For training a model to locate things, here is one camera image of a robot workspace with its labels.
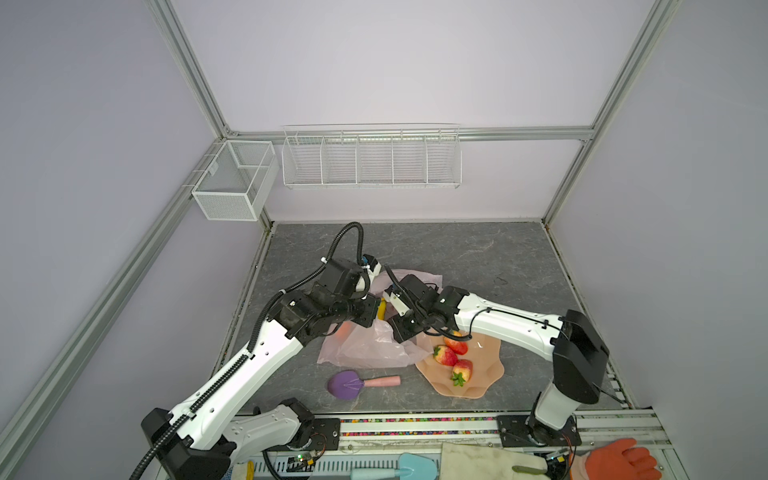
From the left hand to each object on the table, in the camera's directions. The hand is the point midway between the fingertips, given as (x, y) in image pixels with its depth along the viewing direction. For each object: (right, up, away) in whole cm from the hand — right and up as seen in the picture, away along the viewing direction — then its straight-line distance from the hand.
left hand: (376, 307), depth 71 cm
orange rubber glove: (+57, -36, -1) cm, 68 cm away
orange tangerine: (-8, -6, +3) cm, 11 cm away
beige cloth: (+23, -36, -1) cm, 43 cm away
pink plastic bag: (-5, -9, +1) cm, 10 cm away
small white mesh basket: (-50, +37, +30) cm, 69 cm away
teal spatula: (+8, -37, -2) cm, 38 cm away
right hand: (+4, -9, +10) cm, 14 cm away
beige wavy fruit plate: (+30, -16, +15) cm, 37 cm away
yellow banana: (+1, 0, +1) cm, 2 cm away
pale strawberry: (+18, -16, +12) cm, 27 cm away
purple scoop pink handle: (-8, -23, +10) cm, 26 cm away
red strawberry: (+22, -19, +8) cm, 30 cm away
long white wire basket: (-3, +45, +27) cm, 53 cm away
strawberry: (+23, -14, +14) cm, 30 cm away
